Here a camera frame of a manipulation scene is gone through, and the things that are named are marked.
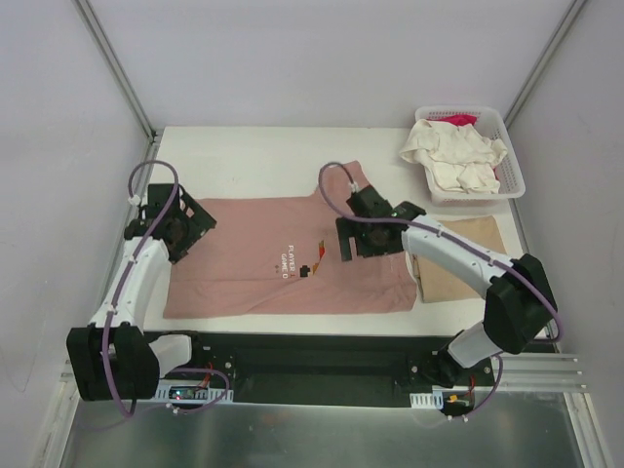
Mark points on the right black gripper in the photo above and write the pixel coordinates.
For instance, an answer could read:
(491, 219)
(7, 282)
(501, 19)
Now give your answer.
(348, 239)

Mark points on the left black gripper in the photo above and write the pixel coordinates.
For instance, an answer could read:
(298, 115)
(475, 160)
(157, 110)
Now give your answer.
(196, 220)

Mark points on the pink printed t shirt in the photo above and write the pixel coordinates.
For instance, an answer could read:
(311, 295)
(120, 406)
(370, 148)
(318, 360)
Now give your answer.
(281, 256)

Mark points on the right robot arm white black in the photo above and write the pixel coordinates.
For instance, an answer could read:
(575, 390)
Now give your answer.
(519, 303)

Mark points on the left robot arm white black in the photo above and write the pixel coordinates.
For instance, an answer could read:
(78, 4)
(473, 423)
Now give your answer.
(113, 357)

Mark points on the folded beige t shirt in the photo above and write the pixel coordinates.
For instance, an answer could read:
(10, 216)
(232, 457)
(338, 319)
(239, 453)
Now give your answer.
(455, 259)

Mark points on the cream crumpled t shirt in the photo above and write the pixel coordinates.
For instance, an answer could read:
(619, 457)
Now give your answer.
(459, 159)

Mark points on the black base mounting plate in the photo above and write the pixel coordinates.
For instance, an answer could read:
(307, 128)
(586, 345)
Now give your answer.
(319, 391)

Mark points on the magenta t shirt in basket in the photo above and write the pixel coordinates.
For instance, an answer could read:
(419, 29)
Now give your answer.
(458, 120)

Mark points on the white plastic laundry basket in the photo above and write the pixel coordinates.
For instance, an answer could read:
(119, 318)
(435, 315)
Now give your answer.
(491, 125)

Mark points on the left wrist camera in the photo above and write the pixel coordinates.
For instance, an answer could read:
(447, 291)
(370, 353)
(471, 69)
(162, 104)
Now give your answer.
(157, 196)

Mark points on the left white cable duct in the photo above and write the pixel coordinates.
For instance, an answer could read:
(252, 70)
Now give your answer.
(190, 394)

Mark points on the white cable duct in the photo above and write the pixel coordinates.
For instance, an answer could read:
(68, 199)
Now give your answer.
(427, 401)
(190, 394)

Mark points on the right white cable duct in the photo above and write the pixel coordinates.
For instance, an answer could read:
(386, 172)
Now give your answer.
(427, 401)

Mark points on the left aluminium frame post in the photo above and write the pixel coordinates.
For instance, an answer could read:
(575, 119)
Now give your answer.
(89, 17)

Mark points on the aluminium frame post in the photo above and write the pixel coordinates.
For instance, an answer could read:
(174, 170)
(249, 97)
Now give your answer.
(573, 12)
(89, 17)

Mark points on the aluminium front rail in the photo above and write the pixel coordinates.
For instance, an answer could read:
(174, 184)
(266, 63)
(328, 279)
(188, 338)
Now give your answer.
(536, 370)

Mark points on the right aluminium frame post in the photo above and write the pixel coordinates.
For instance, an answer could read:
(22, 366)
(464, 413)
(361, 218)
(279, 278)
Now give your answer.
(573, 12)

